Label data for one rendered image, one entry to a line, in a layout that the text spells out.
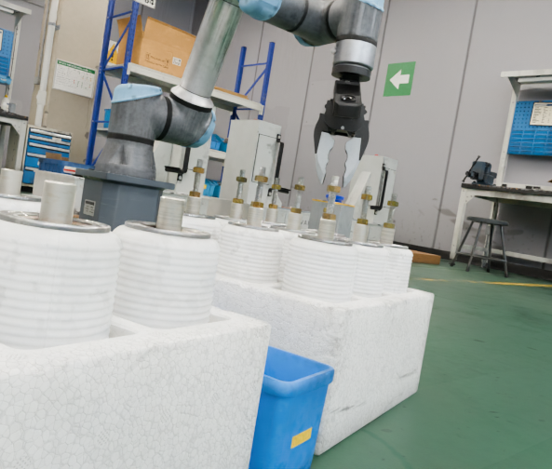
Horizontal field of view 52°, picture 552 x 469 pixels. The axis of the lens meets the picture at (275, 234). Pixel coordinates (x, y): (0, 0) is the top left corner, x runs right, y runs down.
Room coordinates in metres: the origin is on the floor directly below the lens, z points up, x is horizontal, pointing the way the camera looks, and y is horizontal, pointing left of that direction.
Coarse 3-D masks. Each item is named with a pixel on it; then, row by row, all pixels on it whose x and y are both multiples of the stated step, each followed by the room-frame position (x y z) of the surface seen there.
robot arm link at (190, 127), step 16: (224, 0) 1.38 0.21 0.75; (208, 16) 1.41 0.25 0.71; (224, 16) 1.39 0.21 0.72; (240, 16) 1.42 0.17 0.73; (208, 32) 1.41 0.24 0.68; (224, 32) 1.41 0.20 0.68; (208, 48) 1.42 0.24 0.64; (224, 48) 1.44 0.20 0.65; (192, 64) 1.44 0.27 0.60; (208, 64) 1.43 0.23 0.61; (192, 80) 1.45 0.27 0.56; (208, 80) 1.45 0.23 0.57; (176, 96) 1.46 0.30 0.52; (192, 96) 1.46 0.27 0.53; (208, 96) 1.48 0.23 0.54; (176, 112) 1.45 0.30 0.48; (192, 112) 1.46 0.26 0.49; (208, 112) 1.49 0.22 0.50; (176, 128) 1.46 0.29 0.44; (192, 128) 1.48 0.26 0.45; (208, 128) 1.51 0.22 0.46; (176, 144) 1.53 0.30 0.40; (192, 144) 1.52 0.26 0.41
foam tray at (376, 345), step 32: (224, 288) 0.76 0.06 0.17; (256, 288) 0.73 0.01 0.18; (288, 320) 0.70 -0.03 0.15; (320, 320) 0.68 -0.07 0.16; (352, 320) 0.69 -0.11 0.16; (384, 320) 0.79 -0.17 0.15; (416, 320) 0.93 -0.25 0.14; (320, 352) 0.68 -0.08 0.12; (352, 352) 0.71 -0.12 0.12; (384, 352) 0.81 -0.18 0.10; (416, 352) 0.96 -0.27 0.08; (352, 384) 0.72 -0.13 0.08; (384, 384) 0.84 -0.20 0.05; (416, 384) 0.99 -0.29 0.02; (352, 416) 0.74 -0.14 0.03; (320, 448) 0.67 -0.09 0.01
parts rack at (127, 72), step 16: (112, 0) 6.12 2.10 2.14; (112, 16) 6.05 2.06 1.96; (128, 32) 5.71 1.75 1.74; (128, 48) 5.70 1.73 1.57; (272, 48) 6.92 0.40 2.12; (128, 64) 5.70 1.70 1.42; (240, 64) 7.31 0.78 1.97; (256, 64) 7.09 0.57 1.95; (128, 80) 6.34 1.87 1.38; (144, 80) 6.47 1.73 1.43; (160, 80) 5.98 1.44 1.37; (176, 80) 6.08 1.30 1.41; (240, 80) 7.34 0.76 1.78; (256, 80) 7.09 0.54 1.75; (96, 96) 6.10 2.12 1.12; (112, 96) 5.91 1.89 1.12; (224, 96) 6.52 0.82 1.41; (96, 112) 6.12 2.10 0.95; (96, 128) 6.12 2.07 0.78; (96, 160) 6.02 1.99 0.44; (224, 160) 7.32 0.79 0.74
